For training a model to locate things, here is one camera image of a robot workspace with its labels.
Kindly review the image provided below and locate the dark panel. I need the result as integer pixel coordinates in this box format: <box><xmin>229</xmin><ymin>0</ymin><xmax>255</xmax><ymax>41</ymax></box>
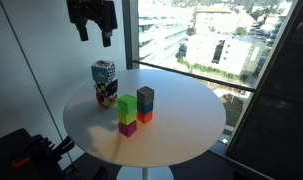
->
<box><xmin>225</xmin><ymin>0</ymin><xmax>303</xmax><ymax>180</ymax></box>

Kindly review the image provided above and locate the tiered glass building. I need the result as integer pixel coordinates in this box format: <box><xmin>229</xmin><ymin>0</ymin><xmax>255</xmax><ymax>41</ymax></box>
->
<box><xmin>138</xmin><ymin>0</ymin><xmax>195</xmax><ymax>68</ymax></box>

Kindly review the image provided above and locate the grey block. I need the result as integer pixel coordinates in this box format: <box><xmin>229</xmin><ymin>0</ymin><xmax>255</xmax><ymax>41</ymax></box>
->
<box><xmin>136</xmin><ymin>86</ymin><xmax>155</xmax><ymax>106</ymax></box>

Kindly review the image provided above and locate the window frame pillar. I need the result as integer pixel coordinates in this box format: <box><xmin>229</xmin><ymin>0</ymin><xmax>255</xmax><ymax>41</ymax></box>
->
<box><xmin>121</xmin><ymin>0</ymin><xmax>140</xmax><ymax>70</ymax></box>

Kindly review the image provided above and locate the red green picture cube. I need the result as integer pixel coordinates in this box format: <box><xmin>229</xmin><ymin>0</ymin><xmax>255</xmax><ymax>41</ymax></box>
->
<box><xmin>95</xmin><ymin>91</ymin><xmax>119</xmax><ymax>109</ymax></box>

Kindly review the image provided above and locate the black window handrail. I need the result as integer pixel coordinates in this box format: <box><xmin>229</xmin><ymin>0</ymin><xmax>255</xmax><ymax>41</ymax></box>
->
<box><xmin>132</xmin><ymin>59</ymin><xmax>257</xmax><ymax>94</ymax></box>

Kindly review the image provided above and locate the green block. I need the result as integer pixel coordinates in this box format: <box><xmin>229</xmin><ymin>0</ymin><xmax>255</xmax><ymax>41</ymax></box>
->
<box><xmin>116</xmin><ymin>94</ymin><xmax>138</xmax><ymax>115</ymax></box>

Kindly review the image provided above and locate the black equipment bag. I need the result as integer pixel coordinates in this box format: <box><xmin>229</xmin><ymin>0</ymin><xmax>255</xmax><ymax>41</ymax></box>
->
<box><xmin>0</xmin><ymin>128</ymin><xmax>75</xmax><ymax>180</ymax></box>

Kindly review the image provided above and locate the white table pedestal base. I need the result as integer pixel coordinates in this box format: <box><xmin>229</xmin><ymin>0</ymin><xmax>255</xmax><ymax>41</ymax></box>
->
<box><xmin>115</xmin><ymin>164</ymin><xmax>175</xmax><ymax>180</ymax></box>

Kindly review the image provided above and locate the blue block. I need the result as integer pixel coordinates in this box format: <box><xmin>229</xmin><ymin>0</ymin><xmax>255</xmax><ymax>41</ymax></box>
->
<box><xmin>136</xmin><ymin>101</ymin><xmax>154</xmax><ymax>116</ymax></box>

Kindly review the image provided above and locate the yellow block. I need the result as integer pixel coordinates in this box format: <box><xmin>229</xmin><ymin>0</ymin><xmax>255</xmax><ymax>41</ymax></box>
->
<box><xmin>116</xmin><ymin>109</ymin><xmax>138</xmax><ymax>126</ymax></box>

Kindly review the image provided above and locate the magenta block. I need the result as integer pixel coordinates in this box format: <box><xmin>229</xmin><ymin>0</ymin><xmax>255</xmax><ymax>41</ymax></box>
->
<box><xmin>117</xmin><ymin>120</ymin><xmax>138</xmax><ymax>138</ymax></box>

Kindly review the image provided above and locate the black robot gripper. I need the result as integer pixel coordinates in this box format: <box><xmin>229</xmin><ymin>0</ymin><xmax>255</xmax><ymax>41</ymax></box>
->
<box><xmin>66</xmin><ymin>0</ymin><xmax>119</xmax><ymax>48</ymax></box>

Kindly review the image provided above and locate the white office building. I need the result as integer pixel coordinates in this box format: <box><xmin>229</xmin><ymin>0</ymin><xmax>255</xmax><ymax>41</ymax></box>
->
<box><xmin>185</xmin><ymin>31</ymin><xmax>269</xmax><ymax>77</ymax></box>

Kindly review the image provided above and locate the blue white patterned cube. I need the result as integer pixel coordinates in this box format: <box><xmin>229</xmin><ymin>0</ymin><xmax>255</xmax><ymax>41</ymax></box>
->
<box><xmin>90</xmin><ymin>59</ymin><xmax>116</xmax><ymax>84</ymax></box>

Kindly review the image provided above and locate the orange red handle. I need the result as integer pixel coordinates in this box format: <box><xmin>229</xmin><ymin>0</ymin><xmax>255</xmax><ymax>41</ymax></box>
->
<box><xmin>11</xmin><ymin>156</ymin><xmax>32</xmax><ymax>169</ymax></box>

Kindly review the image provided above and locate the black white checkered cube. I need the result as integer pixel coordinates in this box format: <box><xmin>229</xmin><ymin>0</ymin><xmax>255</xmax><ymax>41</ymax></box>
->
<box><xmin>94</xmin><ymin>78</ymin><xmax>119</xmax><ymax>97</ymax></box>

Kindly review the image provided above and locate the beige building with yellow roof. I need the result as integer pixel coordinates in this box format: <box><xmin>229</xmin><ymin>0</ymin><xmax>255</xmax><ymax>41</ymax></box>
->
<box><xmin>194</xmin><ymin>6</ymin><xmax>255</xmax><ymax>36</ymax></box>

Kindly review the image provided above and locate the orange block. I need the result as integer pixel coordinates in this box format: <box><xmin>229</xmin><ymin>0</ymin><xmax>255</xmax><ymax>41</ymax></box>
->
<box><xmin>136</xmin><ymin>110</ymin><xmax>154</xmax><ymax>125</ymax></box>

